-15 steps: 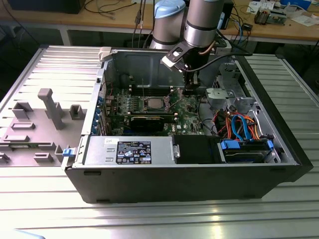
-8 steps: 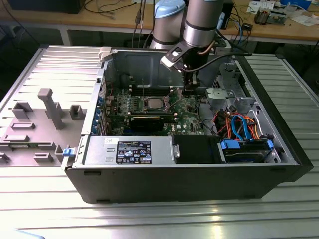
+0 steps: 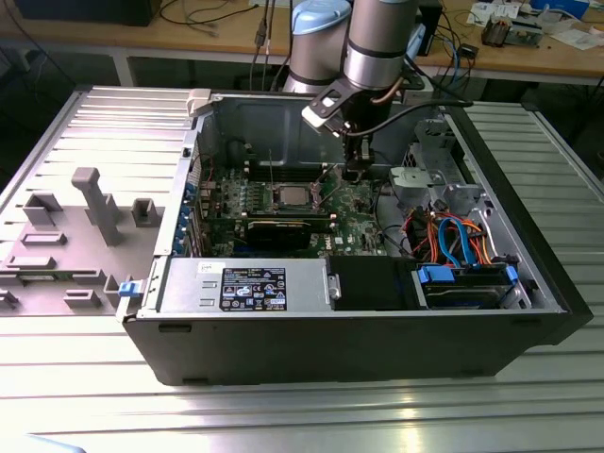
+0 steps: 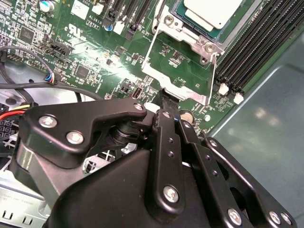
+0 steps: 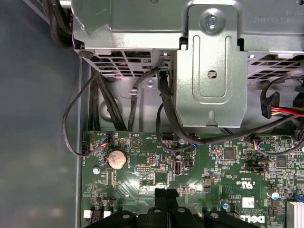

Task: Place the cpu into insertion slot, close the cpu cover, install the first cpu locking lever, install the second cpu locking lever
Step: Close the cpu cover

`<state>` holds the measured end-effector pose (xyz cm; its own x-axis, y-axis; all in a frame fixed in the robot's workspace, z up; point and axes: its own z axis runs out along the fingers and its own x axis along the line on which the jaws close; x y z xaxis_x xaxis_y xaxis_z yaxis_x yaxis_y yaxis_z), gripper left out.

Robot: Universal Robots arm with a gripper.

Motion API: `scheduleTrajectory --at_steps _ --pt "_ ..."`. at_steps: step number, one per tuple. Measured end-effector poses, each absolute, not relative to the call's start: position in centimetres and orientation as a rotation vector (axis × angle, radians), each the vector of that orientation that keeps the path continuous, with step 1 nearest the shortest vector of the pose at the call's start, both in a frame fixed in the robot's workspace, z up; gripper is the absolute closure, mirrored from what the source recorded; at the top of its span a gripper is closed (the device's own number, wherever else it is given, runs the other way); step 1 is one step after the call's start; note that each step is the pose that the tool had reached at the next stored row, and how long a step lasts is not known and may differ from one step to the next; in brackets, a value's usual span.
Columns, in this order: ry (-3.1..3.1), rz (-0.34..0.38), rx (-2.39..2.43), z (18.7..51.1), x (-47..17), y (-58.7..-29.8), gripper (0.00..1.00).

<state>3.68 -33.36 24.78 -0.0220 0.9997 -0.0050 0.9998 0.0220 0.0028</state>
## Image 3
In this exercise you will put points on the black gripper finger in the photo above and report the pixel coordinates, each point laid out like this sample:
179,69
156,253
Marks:
358,158

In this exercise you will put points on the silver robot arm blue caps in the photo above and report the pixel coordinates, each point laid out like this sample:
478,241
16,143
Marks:
377,47

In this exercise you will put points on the CPU socket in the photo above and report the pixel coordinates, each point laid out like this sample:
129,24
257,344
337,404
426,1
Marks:
315,198

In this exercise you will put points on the black RAM slot bank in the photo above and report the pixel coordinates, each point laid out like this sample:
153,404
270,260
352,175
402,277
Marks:
283,172

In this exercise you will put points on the green motherboard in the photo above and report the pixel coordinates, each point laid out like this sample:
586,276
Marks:
349,226

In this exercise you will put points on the silver drive cage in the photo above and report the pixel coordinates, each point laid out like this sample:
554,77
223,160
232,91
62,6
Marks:
434,141

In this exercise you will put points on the black RAM stick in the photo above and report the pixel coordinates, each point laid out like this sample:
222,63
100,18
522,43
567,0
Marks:
321,221

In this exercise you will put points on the black upright device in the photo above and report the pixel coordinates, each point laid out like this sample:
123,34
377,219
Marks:
431,28

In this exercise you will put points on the black graphics card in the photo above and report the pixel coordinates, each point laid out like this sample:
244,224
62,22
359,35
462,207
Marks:
278,233

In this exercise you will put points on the small black adapter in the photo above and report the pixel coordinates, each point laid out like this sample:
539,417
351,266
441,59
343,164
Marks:
469,51

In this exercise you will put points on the hard disk in blue carrier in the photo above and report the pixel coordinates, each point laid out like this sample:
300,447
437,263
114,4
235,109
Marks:
439,276

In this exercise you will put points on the finned metal heat sink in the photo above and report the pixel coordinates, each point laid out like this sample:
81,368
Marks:
494,30

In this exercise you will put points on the white printed papers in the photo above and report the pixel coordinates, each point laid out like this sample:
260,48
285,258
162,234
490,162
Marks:
488,11

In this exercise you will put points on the black label sticker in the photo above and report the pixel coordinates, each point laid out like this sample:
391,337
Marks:
255,289

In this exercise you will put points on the green circuit board box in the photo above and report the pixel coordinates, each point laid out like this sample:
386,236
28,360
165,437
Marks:
526,33

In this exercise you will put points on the black open PC case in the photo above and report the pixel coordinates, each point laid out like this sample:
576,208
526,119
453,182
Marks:
330,349

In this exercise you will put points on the silver power supply unit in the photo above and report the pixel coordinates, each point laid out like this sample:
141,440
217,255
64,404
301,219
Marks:
189,283

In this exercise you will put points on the wooden desk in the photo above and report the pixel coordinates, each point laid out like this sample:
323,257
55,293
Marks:
141,35

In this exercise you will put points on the blue case latch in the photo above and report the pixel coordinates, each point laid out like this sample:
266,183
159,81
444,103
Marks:
127,289

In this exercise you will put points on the black box on desk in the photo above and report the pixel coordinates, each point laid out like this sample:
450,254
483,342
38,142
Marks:
85,11

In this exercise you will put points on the grey parts rack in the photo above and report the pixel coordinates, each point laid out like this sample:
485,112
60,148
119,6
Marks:
71,264

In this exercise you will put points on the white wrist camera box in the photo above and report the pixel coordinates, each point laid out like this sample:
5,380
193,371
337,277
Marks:
321,113

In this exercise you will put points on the silver metal bracket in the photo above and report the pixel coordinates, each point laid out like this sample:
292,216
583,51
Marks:
413,179

